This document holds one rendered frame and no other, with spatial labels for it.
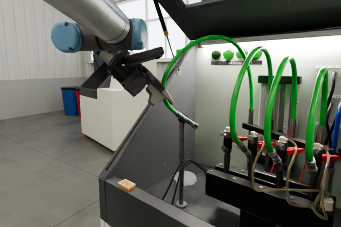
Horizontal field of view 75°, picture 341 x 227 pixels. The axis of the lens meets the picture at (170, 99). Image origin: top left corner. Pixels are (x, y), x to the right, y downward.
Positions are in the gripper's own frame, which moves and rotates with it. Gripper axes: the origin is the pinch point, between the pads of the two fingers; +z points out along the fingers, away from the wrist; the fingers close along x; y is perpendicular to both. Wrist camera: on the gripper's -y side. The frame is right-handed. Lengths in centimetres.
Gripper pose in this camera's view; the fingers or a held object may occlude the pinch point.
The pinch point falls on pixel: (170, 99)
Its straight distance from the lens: 69.4
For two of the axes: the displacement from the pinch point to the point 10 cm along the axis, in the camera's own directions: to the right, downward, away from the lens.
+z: 7.1, 7.0, 1.1
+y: -6.7, 7.1, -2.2
